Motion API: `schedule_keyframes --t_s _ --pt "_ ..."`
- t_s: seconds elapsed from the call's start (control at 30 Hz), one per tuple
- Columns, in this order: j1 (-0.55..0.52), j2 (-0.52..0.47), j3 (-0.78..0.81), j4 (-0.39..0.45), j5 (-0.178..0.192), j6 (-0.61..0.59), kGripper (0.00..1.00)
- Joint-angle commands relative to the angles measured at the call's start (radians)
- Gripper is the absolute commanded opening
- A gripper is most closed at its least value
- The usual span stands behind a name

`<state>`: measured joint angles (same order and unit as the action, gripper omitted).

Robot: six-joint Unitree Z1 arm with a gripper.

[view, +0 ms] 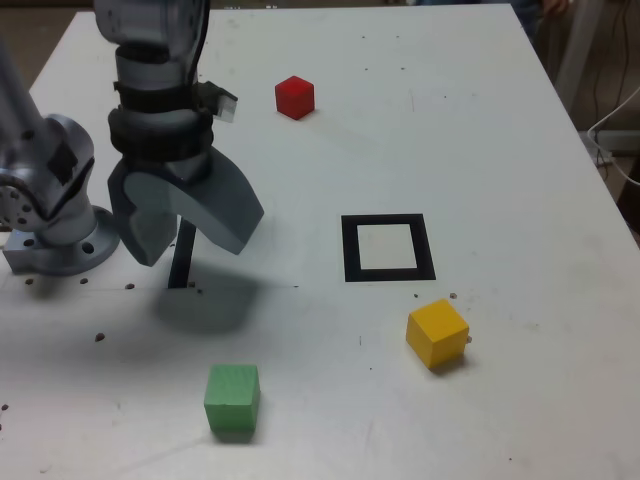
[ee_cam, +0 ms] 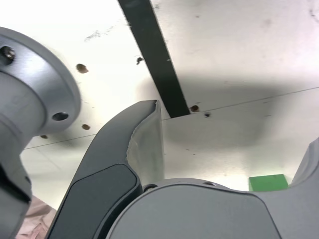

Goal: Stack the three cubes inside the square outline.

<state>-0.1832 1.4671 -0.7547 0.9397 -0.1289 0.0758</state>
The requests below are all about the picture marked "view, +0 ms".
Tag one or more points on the black tape square outline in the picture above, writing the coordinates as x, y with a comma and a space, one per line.
349, 250

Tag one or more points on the yellow cube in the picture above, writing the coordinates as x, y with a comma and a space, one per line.
435, 335

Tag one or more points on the red cube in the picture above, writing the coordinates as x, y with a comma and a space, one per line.
295, 100

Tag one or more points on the small black gripper camera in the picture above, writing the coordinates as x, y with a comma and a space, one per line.
222, 102

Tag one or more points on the light grey metal frame leg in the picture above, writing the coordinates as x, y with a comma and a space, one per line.
572, 45

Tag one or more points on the white flat box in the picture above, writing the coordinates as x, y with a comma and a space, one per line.
620, 142

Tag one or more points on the green cube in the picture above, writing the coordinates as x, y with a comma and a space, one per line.
230, 400

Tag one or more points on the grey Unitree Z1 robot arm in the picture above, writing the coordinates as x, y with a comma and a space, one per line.
60, 150

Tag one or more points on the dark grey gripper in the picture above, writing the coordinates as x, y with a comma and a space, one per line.
190, 167

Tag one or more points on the black tape strip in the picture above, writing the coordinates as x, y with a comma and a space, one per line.
181, 265

